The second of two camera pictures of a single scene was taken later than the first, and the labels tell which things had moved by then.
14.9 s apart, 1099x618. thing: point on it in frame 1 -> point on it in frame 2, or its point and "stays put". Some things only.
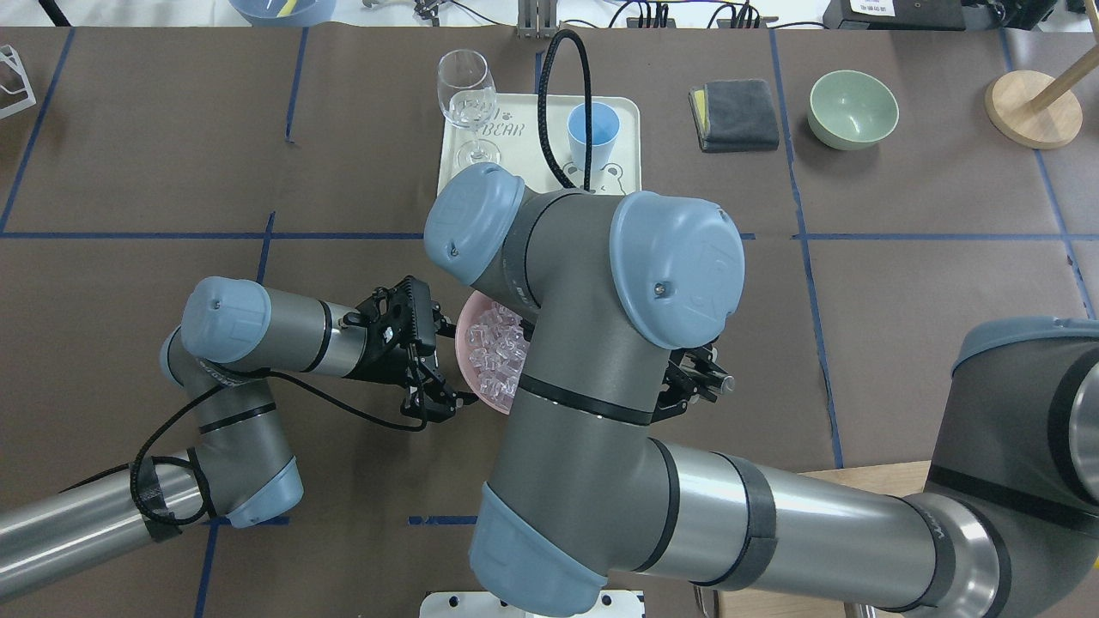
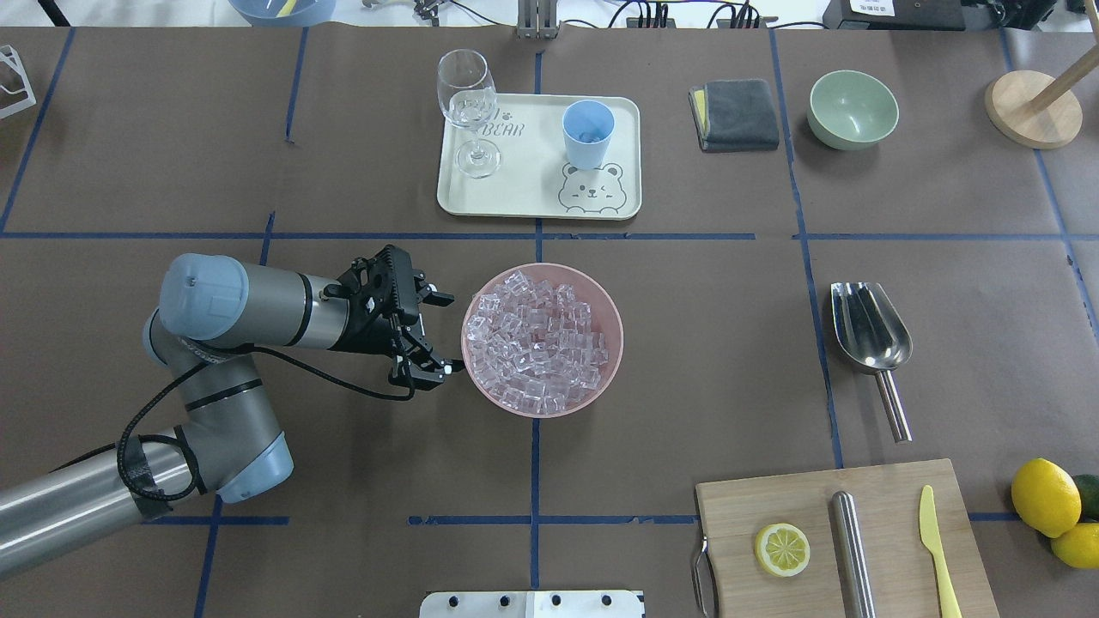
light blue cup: (605, 125) stays put
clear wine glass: (468, 95) stays put
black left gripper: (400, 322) -> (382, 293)
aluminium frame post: (537, 19) stays put
